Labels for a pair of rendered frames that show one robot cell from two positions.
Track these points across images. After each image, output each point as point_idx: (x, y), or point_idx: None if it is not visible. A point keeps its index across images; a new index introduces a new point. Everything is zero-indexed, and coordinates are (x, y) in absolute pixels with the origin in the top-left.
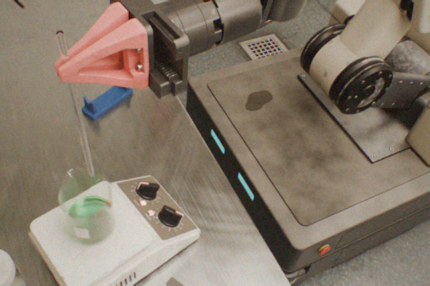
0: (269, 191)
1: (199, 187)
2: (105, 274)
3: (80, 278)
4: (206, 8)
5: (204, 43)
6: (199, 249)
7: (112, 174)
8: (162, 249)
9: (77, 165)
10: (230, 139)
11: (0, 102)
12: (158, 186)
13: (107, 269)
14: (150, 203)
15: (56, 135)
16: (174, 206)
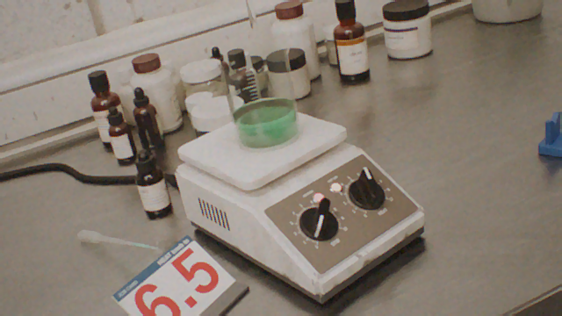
0: None
1: (441, 291)
2: (198, 164)
3: (193, 148)
4: None
5: None
6: (302, 312)
7: (432, 195)
8: (254, 220)
9: (435, 163)
10: None
11: (520, 84)
12: (372, 194)
13: (203, 161)
14: (342, 199)
15: (484, 134)
16: (357, 238)
